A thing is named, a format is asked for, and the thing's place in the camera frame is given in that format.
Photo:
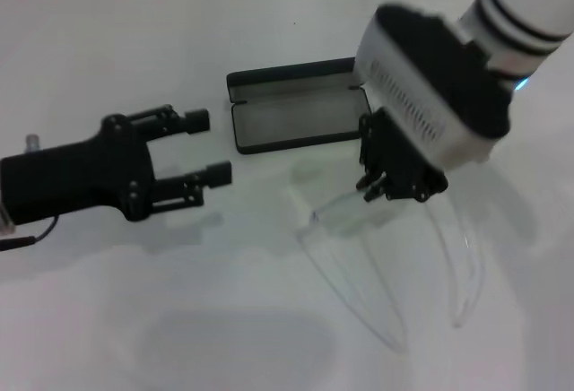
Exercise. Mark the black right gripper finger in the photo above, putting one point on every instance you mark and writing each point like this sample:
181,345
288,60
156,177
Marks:
376,193
365,183

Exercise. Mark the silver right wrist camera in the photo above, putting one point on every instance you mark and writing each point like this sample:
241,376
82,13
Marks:
403,77

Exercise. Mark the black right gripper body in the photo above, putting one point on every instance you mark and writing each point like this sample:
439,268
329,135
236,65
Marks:
399,167

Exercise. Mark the silver left wrist connector stud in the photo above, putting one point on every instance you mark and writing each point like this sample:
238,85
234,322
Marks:
32,142

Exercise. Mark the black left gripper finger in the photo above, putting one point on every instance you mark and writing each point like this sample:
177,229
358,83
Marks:
220,175
197,122

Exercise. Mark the clear white glasses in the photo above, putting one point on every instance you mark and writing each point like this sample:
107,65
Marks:
334,220

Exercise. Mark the black glasses case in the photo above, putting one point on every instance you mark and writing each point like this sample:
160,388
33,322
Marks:
291,122

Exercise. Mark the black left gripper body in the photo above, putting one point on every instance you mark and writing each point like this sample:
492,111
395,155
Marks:
80,176

